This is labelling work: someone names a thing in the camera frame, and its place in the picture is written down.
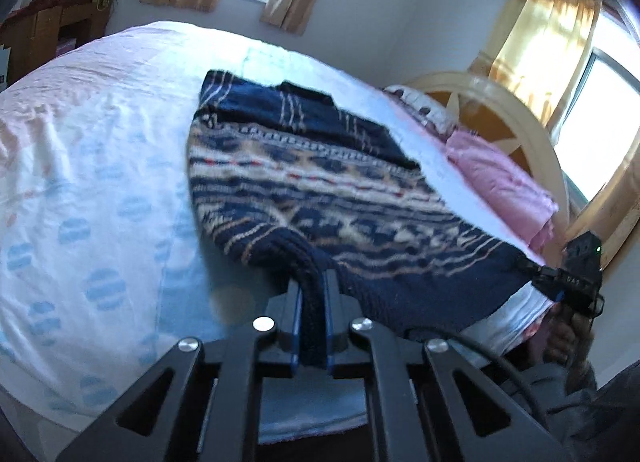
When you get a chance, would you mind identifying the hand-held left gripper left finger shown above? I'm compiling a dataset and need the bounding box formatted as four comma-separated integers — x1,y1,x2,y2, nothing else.
55,278,306,462

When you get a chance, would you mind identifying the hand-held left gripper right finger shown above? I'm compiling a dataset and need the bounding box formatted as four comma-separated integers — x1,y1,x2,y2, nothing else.
322,269,576,462

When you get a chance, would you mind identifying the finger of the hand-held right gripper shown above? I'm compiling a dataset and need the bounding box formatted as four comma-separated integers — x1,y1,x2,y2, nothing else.
517,258,564,303

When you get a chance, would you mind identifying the navy patterned knit sweater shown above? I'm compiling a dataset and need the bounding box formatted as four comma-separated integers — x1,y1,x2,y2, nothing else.
186,70,543,373

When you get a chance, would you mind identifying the person's right hand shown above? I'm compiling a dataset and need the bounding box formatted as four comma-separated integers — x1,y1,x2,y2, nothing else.
544,303,594,374

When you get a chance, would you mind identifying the yellow and orange curtain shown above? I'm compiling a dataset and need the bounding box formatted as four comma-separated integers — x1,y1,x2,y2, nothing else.
565,142,640,275
487,0,603,129

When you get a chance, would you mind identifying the pink quilt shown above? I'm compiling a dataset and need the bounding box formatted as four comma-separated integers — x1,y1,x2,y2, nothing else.
445,131,560,253

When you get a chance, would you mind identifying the person's grey clothing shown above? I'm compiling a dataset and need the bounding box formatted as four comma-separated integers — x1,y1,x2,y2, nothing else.
500,352,640,462

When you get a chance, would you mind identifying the large side window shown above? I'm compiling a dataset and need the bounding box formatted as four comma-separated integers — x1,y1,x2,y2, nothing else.
550,6,640,207

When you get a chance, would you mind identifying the cream and wood headboard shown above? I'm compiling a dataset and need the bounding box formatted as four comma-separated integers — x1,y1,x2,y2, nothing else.
400,72,576,243

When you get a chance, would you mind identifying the white patterned pillow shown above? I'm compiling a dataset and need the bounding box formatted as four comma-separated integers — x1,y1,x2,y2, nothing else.
384,85,461,135

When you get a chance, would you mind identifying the bed with pastel sheet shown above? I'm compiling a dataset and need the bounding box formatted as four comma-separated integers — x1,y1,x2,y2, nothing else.
0,20,566,443

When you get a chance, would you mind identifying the brown wooden desk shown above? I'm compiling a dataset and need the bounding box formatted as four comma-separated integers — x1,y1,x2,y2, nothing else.
0,0,108,88

